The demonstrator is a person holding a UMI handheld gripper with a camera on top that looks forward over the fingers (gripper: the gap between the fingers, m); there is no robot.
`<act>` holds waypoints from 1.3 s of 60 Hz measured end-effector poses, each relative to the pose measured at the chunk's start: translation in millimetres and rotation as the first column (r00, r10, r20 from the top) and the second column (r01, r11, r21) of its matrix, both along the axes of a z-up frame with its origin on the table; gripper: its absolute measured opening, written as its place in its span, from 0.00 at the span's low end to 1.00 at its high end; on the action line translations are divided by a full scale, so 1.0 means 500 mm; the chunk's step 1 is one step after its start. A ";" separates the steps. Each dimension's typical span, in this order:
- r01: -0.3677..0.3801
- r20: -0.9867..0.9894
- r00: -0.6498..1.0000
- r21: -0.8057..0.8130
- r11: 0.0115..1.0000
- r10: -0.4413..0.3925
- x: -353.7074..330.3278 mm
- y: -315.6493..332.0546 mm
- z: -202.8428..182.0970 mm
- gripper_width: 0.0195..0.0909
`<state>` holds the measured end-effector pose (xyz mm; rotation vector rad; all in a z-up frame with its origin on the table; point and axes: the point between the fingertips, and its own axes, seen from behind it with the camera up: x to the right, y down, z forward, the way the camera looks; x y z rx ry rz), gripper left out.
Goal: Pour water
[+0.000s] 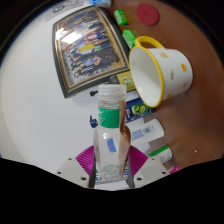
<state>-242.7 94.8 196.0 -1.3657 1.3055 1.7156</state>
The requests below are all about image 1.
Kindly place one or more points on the flat round red coaster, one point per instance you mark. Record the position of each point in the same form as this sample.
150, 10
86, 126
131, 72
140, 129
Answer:
147, 14

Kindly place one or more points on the white lotion bottle blue cap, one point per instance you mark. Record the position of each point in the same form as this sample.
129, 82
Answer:
148, 131

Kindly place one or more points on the clear green-labelled plastic bottle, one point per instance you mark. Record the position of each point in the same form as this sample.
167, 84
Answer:
111, 116

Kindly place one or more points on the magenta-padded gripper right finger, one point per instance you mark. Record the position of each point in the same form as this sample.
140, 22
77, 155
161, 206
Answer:
150, 170

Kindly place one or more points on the white and blue shuttlecock tube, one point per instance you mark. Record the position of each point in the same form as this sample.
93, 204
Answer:
161, 154

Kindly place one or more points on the framed group photo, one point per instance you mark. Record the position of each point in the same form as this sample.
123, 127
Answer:
86, 50

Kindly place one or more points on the dark blue pump bottle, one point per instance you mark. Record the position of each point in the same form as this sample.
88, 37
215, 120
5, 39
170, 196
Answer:
140, 110

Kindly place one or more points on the white mug with yellow rim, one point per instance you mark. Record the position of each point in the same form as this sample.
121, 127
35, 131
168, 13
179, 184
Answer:
170, 73

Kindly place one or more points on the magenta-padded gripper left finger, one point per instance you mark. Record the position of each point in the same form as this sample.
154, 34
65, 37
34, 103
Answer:
71, 171

